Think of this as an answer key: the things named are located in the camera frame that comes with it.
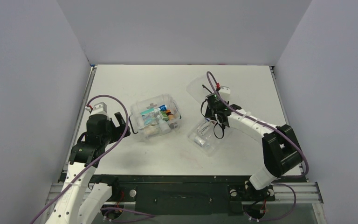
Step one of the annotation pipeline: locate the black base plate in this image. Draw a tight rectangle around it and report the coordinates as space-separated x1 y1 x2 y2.
58 175 308 216

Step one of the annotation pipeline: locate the white bottle blue label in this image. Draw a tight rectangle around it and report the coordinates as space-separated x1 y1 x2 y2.
153 105 167 112

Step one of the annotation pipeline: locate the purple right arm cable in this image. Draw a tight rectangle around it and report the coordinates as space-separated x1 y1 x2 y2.
206 71 310 222

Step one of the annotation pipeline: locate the small green box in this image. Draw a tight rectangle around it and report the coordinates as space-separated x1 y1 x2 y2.
159 111 169 121

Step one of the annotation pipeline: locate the brown bottle orange label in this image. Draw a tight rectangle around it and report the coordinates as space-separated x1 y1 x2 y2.
167 112 175 121

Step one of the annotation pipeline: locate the white bandage roll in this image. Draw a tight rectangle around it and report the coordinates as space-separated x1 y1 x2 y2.
193 136 207 148

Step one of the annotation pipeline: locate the white bottle green label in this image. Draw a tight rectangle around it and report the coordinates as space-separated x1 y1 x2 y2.
158 119 171 134

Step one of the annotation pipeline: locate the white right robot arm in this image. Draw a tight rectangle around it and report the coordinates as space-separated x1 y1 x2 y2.
205 93 304 200

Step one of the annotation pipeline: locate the clear plastic medicine box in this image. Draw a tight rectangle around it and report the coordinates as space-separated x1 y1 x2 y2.
129 94 182 141

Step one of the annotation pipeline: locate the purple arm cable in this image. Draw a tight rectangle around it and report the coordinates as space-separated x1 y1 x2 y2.
29 95 155 224
206 71 310 222

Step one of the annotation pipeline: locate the teal packet of supplies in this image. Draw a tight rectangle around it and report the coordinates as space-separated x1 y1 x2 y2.
140 108 159 126

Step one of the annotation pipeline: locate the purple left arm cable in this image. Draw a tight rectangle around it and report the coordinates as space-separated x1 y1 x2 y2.
29 95 155 224

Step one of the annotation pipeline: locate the clear plastic divider tray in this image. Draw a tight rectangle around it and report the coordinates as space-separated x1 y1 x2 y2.
187 118 233 156

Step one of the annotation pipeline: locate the clear plastic box lid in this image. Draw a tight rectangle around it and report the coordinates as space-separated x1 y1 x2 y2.
186 77 230 104

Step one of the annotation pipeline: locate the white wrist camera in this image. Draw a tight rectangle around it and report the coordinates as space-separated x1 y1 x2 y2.
85 102 109 119
217 86 231 101

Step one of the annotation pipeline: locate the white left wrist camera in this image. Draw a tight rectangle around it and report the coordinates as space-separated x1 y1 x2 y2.
85 102 109 119

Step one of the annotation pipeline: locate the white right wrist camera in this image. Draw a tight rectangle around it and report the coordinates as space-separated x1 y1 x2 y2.
217 86 231 101

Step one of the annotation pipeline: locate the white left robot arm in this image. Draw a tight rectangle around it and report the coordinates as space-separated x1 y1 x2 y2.
46 111 130 224

